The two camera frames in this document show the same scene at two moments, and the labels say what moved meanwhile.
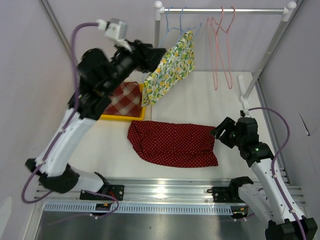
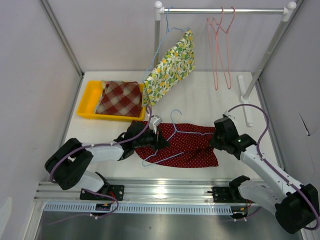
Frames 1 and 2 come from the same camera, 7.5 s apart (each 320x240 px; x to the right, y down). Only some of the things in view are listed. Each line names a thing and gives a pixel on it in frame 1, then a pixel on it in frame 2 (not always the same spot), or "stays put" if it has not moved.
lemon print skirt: (177, 60) stays put
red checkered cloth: (126, 100) stays put
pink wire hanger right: (221, 37) stays put
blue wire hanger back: (167, 29) to (171, 135)
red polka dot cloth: (173, 145) stays put
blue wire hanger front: (179, 37) to (168, 29)
